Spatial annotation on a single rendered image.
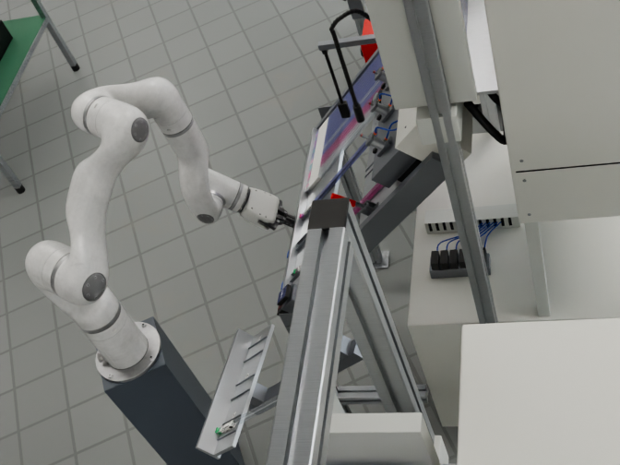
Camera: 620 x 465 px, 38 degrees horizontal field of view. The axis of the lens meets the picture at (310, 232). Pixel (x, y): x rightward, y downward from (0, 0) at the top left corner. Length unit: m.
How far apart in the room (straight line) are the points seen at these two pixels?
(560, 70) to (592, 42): 0.08
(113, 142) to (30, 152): 2.48
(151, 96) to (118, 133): 0.17
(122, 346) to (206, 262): 1.25
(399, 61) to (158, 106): 0.77
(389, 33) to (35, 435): 2.28
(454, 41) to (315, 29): 2.86
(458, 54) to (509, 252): 0.92
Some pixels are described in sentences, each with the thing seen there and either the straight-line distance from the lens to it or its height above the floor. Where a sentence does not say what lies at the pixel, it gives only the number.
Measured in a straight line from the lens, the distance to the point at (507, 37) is 1.69.
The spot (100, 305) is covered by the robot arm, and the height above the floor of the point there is 0.95.
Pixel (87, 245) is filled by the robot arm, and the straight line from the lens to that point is 2.20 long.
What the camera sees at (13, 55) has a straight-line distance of 4.64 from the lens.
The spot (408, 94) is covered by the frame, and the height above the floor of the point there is 1.43.
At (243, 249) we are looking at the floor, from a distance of 3.59.
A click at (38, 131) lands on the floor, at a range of 4.71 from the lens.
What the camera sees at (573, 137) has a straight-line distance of 1.86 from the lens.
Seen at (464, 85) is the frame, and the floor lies 1.43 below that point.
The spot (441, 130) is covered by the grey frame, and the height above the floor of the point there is 1.35.
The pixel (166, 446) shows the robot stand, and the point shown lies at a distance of 2.76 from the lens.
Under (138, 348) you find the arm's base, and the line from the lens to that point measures 2.46.
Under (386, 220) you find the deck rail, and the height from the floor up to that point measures 1.05.
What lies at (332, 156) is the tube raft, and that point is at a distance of 2.54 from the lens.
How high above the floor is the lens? 2.56
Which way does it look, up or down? 46 degrees down
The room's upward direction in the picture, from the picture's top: 23 degrees counter-clockwise
